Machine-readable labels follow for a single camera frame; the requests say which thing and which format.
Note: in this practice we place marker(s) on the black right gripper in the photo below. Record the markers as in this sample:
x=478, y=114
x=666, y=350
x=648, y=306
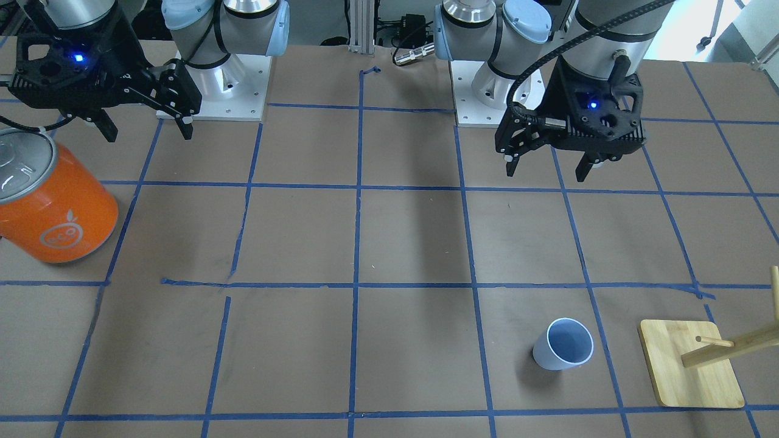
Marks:
x=123, y=44

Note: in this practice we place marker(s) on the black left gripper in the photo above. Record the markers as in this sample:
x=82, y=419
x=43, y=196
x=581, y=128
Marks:
x=555, y=96

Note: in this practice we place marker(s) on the light blue plastic cup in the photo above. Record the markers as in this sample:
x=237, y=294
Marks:
x=565, y=343

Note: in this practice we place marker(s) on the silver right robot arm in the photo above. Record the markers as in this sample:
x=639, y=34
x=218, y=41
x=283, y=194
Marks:
x=207, y=33

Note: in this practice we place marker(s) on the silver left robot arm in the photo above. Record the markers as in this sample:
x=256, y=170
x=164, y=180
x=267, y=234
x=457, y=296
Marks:
x=511, y=38

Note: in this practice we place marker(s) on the orange soda can container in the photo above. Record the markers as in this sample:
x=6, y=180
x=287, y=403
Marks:
x=52, y=207

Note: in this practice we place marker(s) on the wooden mug stand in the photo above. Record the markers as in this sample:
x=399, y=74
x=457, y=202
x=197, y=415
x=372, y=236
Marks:
x=689, y=362

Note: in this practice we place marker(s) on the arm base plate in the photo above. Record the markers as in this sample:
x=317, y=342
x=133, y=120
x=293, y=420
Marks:
x=479, y=94
x=234, y=91

